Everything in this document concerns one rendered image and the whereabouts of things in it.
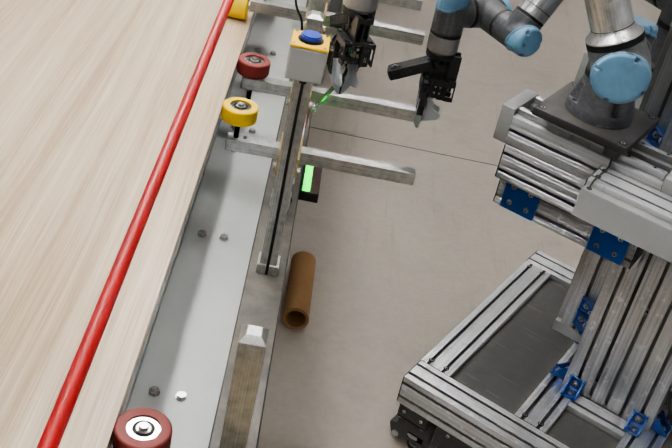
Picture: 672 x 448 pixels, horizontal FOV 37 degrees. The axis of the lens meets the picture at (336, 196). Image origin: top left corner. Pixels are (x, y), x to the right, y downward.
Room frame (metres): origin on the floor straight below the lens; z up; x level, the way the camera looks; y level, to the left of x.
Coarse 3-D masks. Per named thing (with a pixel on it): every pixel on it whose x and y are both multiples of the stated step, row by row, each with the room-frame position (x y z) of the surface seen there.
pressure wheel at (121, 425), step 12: (144, 408) 1.04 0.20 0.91; (120, 420) 1.01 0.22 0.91; (132, 420) 1.01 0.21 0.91; (144, 420) 1.02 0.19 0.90; (156, 420) 1.02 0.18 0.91; (168, 420) 1.03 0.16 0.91; (120, 432) 0.98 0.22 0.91; (132, 432) 0.99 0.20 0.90; (144, 432) 0.99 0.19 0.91; (156, 432) 1.00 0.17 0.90; (168, 432) 1.00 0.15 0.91; (120, 444) 0.97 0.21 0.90; (132, 444) 0.97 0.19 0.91; (144, 444) 0.97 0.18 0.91; (156, 444) 0.98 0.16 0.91; (168, 444) 0.99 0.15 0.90
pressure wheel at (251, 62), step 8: (240, 56) 2.25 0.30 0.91; (248, 56) 2.26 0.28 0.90; (256, 56) 2.27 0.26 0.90; (264, 56) 2.28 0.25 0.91; (240, 64) 2.22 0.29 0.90; (248, 64) 2.21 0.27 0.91; (256, 64) 2.22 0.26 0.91; (264, 64) 2.23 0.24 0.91; (240, 72) 2.22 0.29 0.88; (248, 72) 2.21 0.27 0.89; (256, 72) 2.21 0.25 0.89; (264, 72) 2.23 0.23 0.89; (248, 96) 2.24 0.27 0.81
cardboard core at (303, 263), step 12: (300, 252) 2.69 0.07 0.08; (300, 264) 2.62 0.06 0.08; (312, 264) 2.65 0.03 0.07; (300, 276) 2.55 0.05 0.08; (312, 276) 2.59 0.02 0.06; (288, 288) 2.51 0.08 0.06; (300, 288) 2.49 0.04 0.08; (312, 288) 2.55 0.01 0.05; (288, 300) 2.44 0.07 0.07; (300, 300) 2.44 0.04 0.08; (288, 312) 2.39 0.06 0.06; (300, 312) 2.46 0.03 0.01; (288, 324) 2.39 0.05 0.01; (300, 324) 2.40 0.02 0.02
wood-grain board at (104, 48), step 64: (0, 0) 2.27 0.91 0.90; (64, 0) 2.36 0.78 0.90; (128, 0) 2.45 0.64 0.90; (192, 0) 2.54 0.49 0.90; (0, 64) 1.95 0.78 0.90; (64, 64) 2.02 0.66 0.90; (128, 64) 2.09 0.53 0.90; (192, 64) 2.16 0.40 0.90; (0, 128) 1.69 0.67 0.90; (64, 128) 1.75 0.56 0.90; (128, 128) 1.80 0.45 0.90; (192, 128) 1.86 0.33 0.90; (0, 192) 1.48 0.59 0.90; (64, 192) 1.53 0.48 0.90; (128, 192) 1.57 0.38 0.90; (192, 192) 1.62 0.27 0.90; (0, 256) 1.31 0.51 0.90; (64, 256) 1.34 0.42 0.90; (0, 320) 1.16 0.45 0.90; (64, 320) 1.19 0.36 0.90; (128, 320) 1.22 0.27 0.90; (0, 384) 1.03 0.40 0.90; (128, 384) 1.08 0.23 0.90
